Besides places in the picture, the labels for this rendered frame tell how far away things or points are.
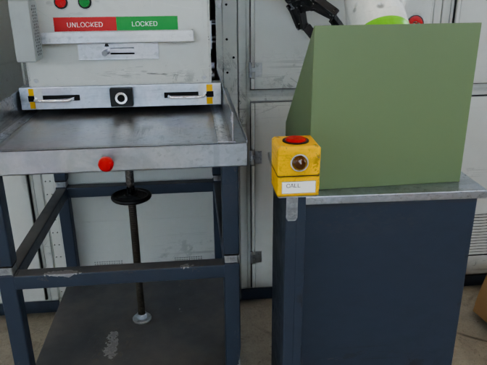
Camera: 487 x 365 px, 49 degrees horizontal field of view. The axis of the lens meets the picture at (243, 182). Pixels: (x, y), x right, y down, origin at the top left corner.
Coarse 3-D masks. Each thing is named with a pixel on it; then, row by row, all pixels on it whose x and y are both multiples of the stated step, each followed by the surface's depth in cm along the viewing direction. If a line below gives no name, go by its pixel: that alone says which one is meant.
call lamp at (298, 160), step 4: (296, 156) 96; (300, 156) 96; (304, 156) 96; (292, 160) 96; (296, 160) 96; (300, 160) 95; (304, 160) 96; (308, 160) 97; (292, 164) 96; (296, 164) 96; (300, 164) 96; (304, 164) 96; (308, 164) 97; (292, 168) 97; (296, 168) 96; (300, 168) 96; (304, 168) 97
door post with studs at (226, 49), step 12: (216, 0) 172; (228, 0) 172; (216, 12) 174; (228, 12) 174; (216, 24) 175; (228, 24) 175; (216, 36) 176; (228, 36) 176; (216, 48) 177; (228, 48) 177; (228, 60) 179; (228, 72) 180; (228, 84) 182
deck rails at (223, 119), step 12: (216, 72) 177; (12, 96) 138; (0, 108) 129; (12, 108) 138; (216, 108) 150; (228, 108) 125; (0, 120) 129; (12, 120) 137; (24, 120) 138; (216, 120) 136; (228, 120) 127; (0, 132) 127; (12, 132) 128; (216, 132) 126; (228, 132) 125
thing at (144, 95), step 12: (144, 84) 145; (156, 84) 145; (168, 84) 145; (180, 84) 145; (192, 84) 145; (216, 84) 146; (24, 96) 142; (48, 96) 143; (60, 96) 143; (72, 96) 143; (84, 96) 143; (96, 96) 144; (108, 96) 144; (144, 96) 145; (156, 96) 145; (216, 96) 147; (24, 108) 143; (48, 108) 144; (60, 108) 144; (72, 108) 144; (84, 108) 145
